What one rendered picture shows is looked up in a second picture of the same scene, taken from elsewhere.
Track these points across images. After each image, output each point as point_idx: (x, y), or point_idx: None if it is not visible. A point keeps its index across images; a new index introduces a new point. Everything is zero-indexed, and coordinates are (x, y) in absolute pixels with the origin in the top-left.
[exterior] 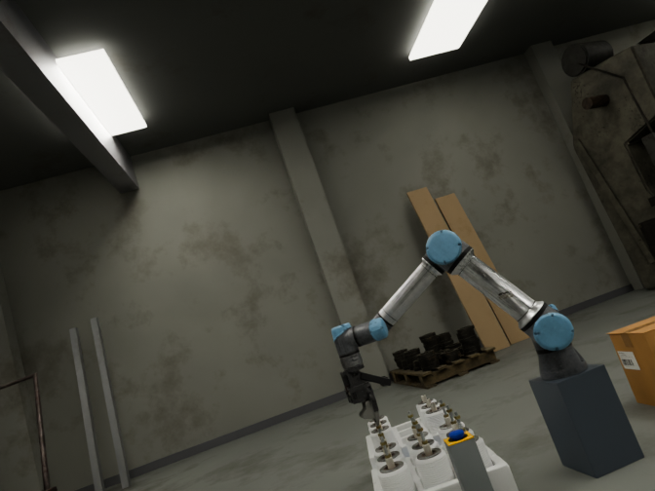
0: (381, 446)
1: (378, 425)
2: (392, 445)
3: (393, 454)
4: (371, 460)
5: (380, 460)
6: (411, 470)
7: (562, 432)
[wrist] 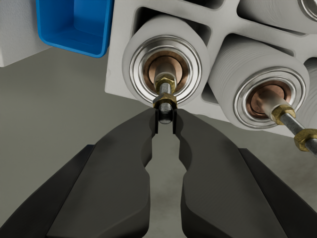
0: (141, 80)
1: (171, 108)
2: (185, 55)
3: (271, 84)
4: (6, 62)
5: (267, 123)
6: (240, 28)
7: None
